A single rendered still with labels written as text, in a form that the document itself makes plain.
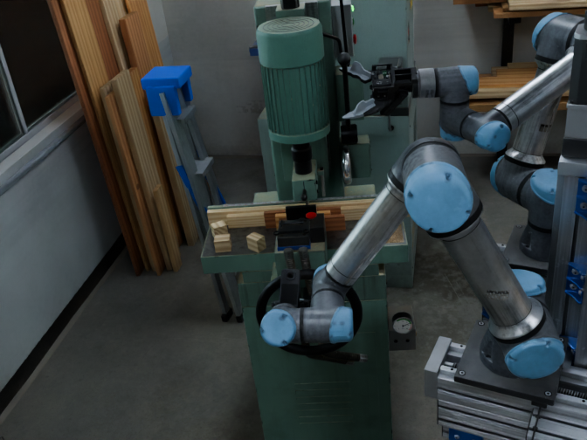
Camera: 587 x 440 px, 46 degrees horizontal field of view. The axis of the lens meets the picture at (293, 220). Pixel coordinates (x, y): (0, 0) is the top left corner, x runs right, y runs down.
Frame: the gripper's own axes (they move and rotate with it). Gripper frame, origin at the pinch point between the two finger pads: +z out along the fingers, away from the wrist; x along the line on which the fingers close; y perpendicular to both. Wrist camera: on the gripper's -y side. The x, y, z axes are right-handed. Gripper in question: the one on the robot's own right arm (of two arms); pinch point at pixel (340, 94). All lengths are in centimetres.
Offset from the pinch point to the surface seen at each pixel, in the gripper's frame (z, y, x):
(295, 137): 12.8, -8.3, 7.3
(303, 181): 12.2, -22.8, 13.8
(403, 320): -14, -43, 52
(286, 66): 13.2, 7.5, -4.9
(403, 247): -15.0, -29.4, 33.6
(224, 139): 82, -252, -129
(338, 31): -0.5, -15.9, -32.0
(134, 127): 99, -119, -65
